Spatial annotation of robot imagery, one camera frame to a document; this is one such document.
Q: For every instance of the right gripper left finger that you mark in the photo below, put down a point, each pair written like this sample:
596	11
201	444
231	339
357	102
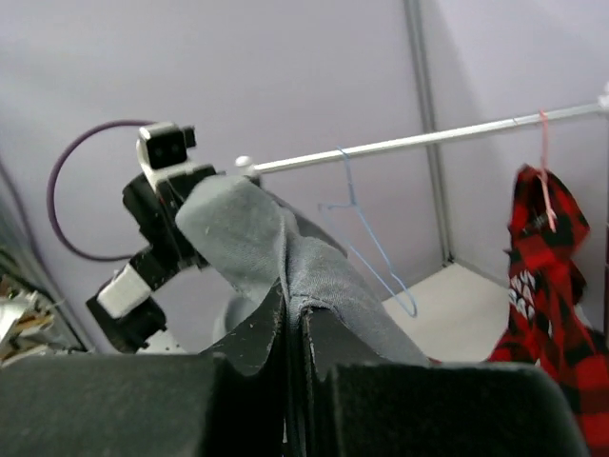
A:
225	401

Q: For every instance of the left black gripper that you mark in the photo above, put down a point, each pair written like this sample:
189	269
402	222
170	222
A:
168	251

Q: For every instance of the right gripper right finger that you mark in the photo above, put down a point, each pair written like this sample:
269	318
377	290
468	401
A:
360	404

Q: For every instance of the grey button shirt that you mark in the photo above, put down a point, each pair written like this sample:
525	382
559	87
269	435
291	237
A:
254	243

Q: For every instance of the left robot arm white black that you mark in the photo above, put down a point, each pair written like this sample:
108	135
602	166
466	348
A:
124	307

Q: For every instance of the red black plaid shirt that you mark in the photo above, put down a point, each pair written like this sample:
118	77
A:
546	230

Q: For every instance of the silver clothes rack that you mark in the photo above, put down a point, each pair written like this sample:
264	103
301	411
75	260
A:
247	166

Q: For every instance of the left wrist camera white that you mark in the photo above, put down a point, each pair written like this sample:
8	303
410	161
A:
161	150

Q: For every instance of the pink wire hanger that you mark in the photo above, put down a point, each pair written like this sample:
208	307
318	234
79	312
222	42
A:
543	171

